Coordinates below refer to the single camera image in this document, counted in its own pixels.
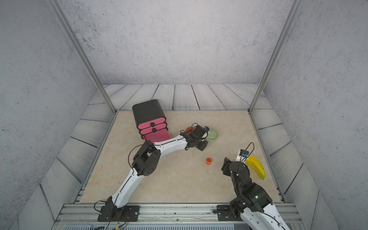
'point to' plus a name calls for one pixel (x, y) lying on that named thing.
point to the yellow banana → (257, 165)
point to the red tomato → (189, 128)
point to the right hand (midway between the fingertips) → (230, 160)
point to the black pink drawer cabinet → (151, 120)
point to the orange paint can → (208, 161)
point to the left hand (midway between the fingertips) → (207, 144)
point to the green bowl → (212, 134)
